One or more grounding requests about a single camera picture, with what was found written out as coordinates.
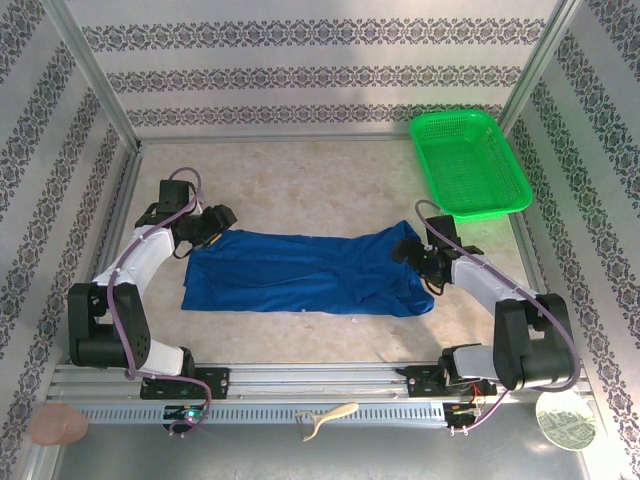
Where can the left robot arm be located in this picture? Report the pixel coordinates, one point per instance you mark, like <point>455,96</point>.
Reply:
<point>145,250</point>

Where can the aluminium corner post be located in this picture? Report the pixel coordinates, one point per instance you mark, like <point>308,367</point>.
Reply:
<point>96,75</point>
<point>532,75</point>

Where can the pink translucent cup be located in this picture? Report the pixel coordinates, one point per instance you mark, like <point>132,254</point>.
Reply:
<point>57,425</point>

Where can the cream plastic peeler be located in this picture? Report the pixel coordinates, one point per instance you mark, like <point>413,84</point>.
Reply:
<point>340,411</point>

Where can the right aluminium corner post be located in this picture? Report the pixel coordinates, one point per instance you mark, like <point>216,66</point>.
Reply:
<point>532,75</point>

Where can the aluminium side rail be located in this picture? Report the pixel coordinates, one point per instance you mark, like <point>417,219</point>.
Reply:
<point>124,200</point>
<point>525,235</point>

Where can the right aluminium side rail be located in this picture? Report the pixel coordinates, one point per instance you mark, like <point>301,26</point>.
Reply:
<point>525,235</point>

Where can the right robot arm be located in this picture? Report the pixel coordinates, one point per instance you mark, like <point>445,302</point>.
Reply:
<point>530,350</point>

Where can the blue t-shirt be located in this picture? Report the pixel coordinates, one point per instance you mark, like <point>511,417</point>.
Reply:
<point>300,275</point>

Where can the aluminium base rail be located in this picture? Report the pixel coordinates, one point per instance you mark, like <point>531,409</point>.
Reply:
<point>310,385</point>

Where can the left aluminium side rail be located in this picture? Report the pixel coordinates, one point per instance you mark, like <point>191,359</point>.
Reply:
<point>124,200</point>

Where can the aluminium back rail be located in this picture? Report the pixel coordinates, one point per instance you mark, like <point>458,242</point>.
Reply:
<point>300,137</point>

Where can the green plastic mesh basket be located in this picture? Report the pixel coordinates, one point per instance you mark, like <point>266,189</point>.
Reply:
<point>470,165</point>

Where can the left aluminium corner post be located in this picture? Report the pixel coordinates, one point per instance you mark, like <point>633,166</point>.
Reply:
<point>96,75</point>

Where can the round green patterned disc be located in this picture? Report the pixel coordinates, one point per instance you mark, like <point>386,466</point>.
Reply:
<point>565,425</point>

